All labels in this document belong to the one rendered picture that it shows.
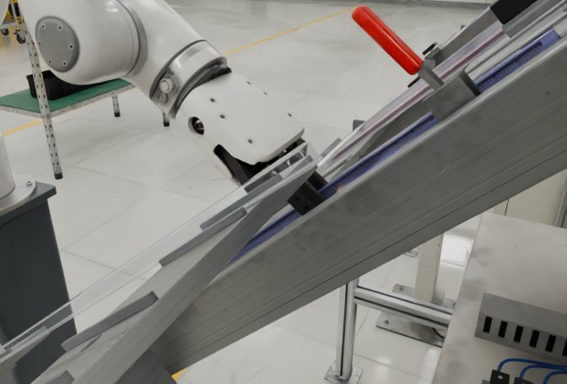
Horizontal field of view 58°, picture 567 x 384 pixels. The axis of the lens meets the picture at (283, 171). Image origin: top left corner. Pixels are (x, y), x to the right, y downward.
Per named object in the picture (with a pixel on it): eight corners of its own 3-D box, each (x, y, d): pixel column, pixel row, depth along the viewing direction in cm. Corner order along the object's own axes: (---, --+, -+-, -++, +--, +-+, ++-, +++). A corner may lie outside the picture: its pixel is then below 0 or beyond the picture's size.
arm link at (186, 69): (169, 50, 46) (192, 73, 46) (222, 34, 53) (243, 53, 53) (136, 114, 51) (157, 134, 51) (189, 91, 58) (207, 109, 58)
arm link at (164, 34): (171, 45, 46) (222, 36, 54) (69, -51, 47) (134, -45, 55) (132, 112, 50) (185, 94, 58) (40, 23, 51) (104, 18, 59)
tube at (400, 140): (180, 296, 65) (175, 289, 65) (186, 290, 66) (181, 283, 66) (561, 41, 35) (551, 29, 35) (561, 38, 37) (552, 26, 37)
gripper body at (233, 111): (180, 70, 46) (271, 155, 45) (239, 49, 54) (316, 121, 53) (149, 127, 50) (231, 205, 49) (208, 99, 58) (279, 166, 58)
